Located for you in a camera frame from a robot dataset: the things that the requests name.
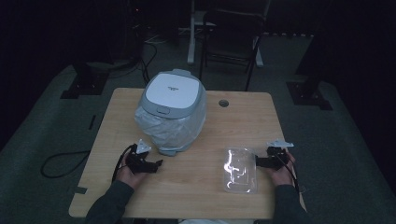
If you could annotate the black stand base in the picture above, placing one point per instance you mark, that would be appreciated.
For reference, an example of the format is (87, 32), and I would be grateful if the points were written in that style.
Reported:
(84, 85)
(308, 95)

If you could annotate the grey tape piece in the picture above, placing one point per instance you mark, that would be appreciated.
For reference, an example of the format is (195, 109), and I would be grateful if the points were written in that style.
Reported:
(81, 190)

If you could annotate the black folding chair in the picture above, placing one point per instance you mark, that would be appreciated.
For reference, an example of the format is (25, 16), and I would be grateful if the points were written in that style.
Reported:
(232, 37)

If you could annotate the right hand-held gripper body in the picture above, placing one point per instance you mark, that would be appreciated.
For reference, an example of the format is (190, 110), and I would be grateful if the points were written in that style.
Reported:
(278, 157)

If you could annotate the person's left hand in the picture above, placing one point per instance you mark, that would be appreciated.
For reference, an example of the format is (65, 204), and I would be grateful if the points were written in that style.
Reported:
(128, 175)

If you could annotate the white lidded trash can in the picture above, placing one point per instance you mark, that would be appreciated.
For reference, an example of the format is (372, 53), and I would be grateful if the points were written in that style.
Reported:
(172, 90)

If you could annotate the person's right hand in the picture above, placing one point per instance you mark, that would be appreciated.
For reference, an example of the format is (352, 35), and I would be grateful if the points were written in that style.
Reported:
(281, 177)

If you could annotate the small black floor strip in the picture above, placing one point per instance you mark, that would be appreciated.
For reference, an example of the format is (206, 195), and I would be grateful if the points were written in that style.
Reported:
(92, 122)

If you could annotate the clear plastic packaging tray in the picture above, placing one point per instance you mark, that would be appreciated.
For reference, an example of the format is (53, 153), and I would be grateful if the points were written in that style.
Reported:
(240, 171)

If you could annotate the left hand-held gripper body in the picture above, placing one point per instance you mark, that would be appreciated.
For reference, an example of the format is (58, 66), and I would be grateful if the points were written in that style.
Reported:
(138, 163)

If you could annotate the white plastic trash bag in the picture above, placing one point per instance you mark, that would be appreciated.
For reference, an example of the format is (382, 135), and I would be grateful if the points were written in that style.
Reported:
(169, 130)

